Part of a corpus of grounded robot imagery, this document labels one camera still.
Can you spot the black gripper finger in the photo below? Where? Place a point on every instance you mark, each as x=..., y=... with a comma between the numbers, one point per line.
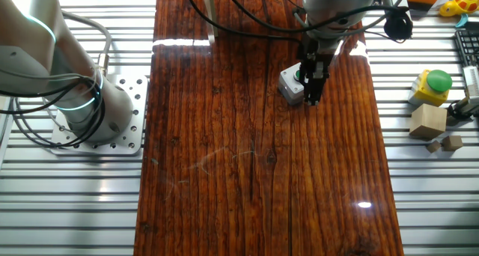
x=323, y=72
x=310, y=87

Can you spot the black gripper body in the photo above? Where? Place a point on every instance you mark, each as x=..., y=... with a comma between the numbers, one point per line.
x=314, y=48

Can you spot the grey box with green button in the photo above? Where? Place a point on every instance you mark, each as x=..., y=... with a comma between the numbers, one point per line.
x=290, y=87

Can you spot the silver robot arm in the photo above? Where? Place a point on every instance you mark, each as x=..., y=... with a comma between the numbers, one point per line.
x=33, y=31

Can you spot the wood grain mat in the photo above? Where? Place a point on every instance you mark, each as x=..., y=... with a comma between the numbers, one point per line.
x=224, y=136

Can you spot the yellow box green mushroom button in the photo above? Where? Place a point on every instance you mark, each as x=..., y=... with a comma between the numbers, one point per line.
x=424, y=93

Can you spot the large wooden cube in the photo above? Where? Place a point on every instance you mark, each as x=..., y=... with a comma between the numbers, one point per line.
x=428, y=121

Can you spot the tiny wooden cube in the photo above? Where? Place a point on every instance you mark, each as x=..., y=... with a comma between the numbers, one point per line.
x=434, y=146

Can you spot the black keyboard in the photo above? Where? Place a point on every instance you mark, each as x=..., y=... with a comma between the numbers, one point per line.
x=468, y=46

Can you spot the small wooden cube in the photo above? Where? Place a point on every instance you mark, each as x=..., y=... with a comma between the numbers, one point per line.
x=453, y=143

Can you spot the grey device with grille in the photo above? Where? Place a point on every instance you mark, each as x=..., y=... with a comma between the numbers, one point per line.
x=472, y=82

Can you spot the yellow turtle toy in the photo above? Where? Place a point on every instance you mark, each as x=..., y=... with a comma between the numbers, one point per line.
x=462, y=3

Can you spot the aluminium robot mounting plate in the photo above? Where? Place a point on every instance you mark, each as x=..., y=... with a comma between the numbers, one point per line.
x=137, y=110

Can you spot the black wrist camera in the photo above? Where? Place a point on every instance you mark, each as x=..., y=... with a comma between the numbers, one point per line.
x=398, y=25

